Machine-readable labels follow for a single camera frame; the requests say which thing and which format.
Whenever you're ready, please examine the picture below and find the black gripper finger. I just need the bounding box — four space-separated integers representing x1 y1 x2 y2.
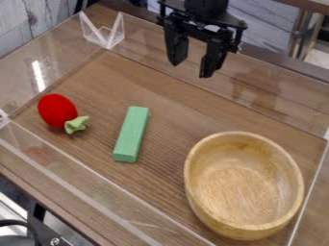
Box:
163 20 188 66
199 29 230 78

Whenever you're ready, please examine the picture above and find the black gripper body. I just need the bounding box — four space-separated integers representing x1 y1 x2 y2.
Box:
157 0 247 53

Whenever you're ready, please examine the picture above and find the red plush fruit green stem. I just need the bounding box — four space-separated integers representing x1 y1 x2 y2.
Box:
37 93 89 135

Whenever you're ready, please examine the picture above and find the metal table leg background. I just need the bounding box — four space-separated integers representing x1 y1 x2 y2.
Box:
287 10 325 61

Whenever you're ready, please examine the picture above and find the green rectangular block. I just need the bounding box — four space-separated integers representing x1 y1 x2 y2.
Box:
113 107 148 163

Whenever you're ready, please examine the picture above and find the wooden oval bowl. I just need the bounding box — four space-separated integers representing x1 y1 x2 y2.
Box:
183 131 305 241

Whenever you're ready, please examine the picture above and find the clear acrylic corner bracket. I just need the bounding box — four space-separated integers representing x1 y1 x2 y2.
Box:
79 12 124 50

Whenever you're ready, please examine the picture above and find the clear acrylic tray wall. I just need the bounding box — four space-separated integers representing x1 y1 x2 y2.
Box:
0 110 214 246

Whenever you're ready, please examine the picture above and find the black table frame bracket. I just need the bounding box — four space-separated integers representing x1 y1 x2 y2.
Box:
26 203 73 246

